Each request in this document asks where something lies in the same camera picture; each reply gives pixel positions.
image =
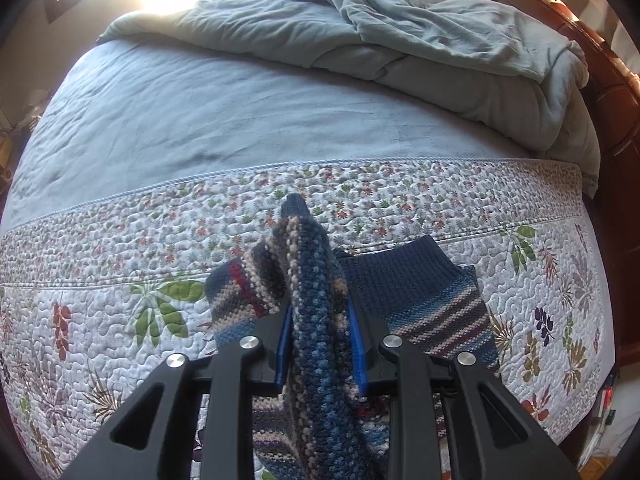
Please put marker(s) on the grey rumpled duvet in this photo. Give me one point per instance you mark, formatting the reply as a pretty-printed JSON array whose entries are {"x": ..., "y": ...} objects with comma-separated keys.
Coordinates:
[{"x": 482, "y": 60}]

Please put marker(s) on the brown wooden headboard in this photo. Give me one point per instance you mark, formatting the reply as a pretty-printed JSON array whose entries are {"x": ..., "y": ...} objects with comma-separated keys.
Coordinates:
[{"x": 612, "y": 98}]

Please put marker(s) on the light blue bed sheet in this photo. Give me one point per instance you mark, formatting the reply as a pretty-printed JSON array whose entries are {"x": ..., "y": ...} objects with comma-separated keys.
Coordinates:
[{"x": 138, "y": 112}]

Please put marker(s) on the floral quilted bedspread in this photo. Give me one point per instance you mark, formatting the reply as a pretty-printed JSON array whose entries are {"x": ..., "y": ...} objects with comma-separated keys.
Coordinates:
[{"x": 94, "y": 297}]

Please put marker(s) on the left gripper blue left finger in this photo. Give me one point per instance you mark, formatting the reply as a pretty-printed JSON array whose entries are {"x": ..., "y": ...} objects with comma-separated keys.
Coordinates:
[{"x": 284, "y": 347}]

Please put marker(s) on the blue striped knit sweater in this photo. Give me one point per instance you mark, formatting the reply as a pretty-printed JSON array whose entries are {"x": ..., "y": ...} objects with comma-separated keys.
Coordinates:
[{"x": 320, "y": 426}]

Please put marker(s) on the power strip with red switch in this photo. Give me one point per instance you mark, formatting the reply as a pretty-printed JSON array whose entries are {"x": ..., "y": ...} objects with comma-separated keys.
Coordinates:
[{"x": 604, "y": 400}]

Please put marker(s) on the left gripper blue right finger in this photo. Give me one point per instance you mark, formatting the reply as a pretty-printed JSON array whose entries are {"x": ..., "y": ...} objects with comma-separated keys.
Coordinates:
[{"x": 359, "y": 352}]

